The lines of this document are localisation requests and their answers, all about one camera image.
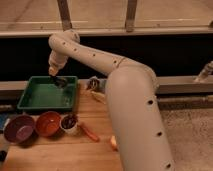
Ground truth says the left wooden post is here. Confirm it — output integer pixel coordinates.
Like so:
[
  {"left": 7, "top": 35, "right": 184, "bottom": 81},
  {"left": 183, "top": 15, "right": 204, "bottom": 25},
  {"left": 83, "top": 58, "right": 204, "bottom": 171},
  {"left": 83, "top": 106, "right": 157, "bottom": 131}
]
[{"left": 57, "top": 0, "right": 72, "bottom": 30}]

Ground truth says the white cup with dark contents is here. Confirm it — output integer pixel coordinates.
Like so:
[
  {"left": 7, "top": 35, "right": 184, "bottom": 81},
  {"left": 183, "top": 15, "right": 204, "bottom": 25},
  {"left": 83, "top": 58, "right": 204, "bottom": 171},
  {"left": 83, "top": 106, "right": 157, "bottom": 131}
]
[{"left": 60, "top": 114, "right": 78, "bottom": 135}]

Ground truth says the white pipe fitting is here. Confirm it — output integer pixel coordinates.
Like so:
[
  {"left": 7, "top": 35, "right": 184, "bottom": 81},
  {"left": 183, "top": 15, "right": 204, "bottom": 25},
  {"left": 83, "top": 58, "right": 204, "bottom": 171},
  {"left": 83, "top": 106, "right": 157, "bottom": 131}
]
[{"left": 195, "top": 60, "right": 213, "bottom": 82}]

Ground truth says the blue object at left edge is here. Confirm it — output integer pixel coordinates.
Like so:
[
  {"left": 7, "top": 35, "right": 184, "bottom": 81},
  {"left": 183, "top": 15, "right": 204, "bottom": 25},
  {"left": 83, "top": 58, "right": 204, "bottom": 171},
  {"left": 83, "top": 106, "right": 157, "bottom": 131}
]
[{"left": 0, "top": 114, "right": 9, "bottom": 132}]

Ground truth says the right wooden post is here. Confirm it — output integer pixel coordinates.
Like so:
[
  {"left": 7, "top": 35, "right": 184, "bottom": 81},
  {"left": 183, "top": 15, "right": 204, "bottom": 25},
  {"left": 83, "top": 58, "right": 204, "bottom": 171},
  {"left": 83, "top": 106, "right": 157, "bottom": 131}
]
[{"left": 125, "top": 0, "right": 137, "bottom": 32}]

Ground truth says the dark object bottom left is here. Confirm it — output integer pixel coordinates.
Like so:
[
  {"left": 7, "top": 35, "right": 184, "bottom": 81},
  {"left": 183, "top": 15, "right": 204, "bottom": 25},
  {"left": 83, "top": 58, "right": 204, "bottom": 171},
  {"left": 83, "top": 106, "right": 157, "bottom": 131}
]
[{"left": 0, "top": 144, "right": 9, "bottom": 162}]

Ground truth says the wooden post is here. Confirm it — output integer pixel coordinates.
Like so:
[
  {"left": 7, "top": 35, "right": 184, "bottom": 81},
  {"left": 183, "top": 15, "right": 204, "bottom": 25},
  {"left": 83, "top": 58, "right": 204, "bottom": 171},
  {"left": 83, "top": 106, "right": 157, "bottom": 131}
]
[
  {"left": 57, "top": 0, "right": 72, "bottom": 30},
  {"left": 125, "top": 0, "right": 137, "bottom": 32}
]

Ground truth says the orange carrot toy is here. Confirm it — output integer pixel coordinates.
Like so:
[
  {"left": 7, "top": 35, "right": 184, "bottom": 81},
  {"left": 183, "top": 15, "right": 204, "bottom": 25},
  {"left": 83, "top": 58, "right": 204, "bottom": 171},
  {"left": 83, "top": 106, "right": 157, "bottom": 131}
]
[{"left": 79, "top": 122, "right": 100, "bottom": 142}]

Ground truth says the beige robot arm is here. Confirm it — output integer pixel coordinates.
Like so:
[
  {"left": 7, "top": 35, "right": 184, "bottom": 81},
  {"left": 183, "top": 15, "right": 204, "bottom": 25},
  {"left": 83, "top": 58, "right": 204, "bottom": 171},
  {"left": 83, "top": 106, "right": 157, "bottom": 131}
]
[{"left": 48, "top": 30, "right": 175, "bottom": 171}]

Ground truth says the purple bowl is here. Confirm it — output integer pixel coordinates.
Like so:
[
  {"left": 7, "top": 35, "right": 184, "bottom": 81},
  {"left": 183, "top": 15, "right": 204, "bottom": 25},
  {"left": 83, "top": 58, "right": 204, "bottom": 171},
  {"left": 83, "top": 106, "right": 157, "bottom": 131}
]
[{"left": 3, "top": 115, "right": 35, "bottom": 143}]

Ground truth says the green plastic tray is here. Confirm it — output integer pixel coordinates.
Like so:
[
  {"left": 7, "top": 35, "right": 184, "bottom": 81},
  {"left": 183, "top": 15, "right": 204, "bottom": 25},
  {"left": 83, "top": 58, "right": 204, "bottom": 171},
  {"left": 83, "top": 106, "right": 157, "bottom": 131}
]
[{"left": 17, "top": 76, "right": 78, "bottom": 111}]

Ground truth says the pale corn toy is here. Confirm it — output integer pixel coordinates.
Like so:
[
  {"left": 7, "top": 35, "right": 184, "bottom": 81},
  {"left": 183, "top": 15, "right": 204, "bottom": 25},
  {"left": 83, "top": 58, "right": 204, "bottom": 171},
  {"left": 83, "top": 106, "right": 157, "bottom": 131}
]
[{"left": 91, "top": 91, "right": 106, "bottom": 104}]

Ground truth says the black brush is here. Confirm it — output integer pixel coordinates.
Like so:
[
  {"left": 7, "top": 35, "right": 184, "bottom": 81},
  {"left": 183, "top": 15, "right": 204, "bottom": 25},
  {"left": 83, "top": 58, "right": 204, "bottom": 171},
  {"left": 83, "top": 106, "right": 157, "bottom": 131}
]
[{"left": 51, "top": 76, "right": 68, "bottom": 88}]

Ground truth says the orange bowl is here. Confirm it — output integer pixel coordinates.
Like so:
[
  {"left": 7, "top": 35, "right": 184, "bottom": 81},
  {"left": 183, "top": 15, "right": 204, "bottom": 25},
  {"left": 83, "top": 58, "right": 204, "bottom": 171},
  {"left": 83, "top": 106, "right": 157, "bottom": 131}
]
[{"left": 35, "top": 111, "right": 61, "bottom": 137}]

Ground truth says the orange round toy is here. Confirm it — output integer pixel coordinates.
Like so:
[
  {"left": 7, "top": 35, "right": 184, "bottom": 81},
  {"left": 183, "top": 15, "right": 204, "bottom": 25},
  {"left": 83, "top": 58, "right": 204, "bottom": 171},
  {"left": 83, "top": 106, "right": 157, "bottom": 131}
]
[{"left": 110, "top": 135, "right": 118, "bottom": 151}]

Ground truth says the metal rail beam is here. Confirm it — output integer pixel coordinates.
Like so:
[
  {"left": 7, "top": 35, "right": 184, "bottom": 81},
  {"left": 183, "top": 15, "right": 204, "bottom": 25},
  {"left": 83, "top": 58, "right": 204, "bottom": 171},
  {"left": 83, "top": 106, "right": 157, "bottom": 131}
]
[{"left": 157, "top": 76, "right": 213, "bottom": 94}]

